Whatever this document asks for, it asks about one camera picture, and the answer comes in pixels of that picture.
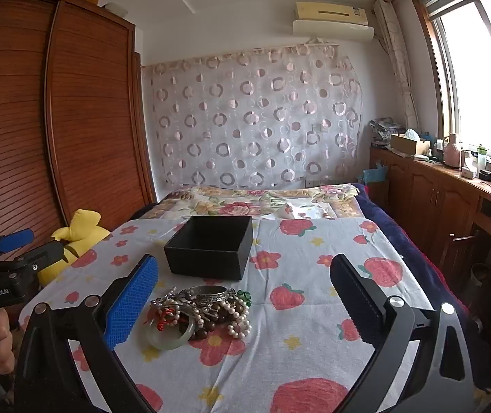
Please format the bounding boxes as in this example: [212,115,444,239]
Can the dark wooden chair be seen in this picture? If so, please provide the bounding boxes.
[439,202,491,310]

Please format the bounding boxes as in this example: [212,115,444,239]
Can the strawberry print bed sheet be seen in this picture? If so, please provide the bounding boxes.
[18,217,444,413]

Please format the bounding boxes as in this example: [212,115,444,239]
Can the crumpled strawberry print cloth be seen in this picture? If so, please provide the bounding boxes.
[267,200,358,221]

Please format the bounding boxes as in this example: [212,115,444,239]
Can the window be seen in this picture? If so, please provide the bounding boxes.
[413,0,491,168]

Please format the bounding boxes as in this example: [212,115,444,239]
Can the pile of bead bracelets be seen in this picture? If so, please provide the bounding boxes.
[151,297,253,341]

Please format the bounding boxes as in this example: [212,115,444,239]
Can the cardboard box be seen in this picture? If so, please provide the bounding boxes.
[390,133,431,156]

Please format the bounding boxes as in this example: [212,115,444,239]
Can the patterned window curtain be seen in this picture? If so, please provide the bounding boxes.
[373,0,420,132]

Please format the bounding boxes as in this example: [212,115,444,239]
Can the floral quilt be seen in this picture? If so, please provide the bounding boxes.
[136,184,364,222]

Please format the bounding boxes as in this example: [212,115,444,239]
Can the wall air conditioner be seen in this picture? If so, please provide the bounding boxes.
[292,1,376,44]

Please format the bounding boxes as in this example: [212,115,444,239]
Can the pale green jade bangle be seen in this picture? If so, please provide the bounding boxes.
[146,313,196,350]

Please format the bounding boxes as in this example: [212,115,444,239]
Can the blue bag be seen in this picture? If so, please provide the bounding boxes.
[359,163,389,186]

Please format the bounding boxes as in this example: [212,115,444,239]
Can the circle pattern sheer curtain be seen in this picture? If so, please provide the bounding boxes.
[142,43,365,189]

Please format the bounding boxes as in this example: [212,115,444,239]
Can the pile of printed packets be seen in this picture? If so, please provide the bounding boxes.
[369,117,405,146]

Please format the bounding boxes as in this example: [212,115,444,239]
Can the black square box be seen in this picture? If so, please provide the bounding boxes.
[163,215,254,281]

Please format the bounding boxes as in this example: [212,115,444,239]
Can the brown wooden wardrobe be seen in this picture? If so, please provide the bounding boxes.
[0,0,157,263]

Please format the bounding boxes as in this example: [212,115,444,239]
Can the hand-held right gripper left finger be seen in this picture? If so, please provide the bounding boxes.
[13,253,160,413]

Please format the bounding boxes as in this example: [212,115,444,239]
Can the yellow plush toy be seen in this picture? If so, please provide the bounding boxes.
[39,209,111,287]

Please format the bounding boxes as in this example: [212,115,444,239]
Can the silver chain ornament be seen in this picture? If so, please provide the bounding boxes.
[151,288,194,311]

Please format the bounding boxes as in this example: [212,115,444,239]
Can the dark blue blanket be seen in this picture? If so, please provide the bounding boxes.
[353,183,470,310]

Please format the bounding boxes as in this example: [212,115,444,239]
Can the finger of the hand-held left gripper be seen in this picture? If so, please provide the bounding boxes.
[0,240,66,274]
[0,229,35,263]

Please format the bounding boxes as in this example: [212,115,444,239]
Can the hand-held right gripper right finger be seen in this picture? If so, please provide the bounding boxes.
[330,254,480,413]

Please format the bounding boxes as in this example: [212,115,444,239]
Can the silver metal bangle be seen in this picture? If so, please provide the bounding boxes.
[183,285,237,307]

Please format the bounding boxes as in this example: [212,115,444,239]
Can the pink kettle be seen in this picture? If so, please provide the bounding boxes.
[443,133,462,168]

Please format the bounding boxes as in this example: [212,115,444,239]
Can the long wooden cabinet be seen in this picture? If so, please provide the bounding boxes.
[369,144,491,310]

